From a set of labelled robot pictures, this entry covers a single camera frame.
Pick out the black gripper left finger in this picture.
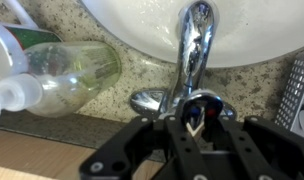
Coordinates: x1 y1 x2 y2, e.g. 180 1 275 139
79 115 172 180

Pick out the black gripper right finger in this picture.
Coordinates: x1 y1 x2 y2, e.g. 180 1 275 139
219 116 304 180

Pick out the chrome sink faucet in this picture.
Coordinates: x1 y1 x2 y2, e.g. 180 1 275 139
129 0 237 138

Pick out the dark mesh tray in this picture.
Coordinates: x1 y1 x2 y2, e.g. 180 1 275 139
274 52 304 131

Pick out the clear soap dispenser bottle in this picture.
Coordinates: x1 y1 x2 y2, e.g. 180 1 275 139
0 41 121 118

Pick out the white oval sink basin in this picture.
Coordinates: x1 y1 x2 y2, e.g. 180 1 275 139
80 0 304 68

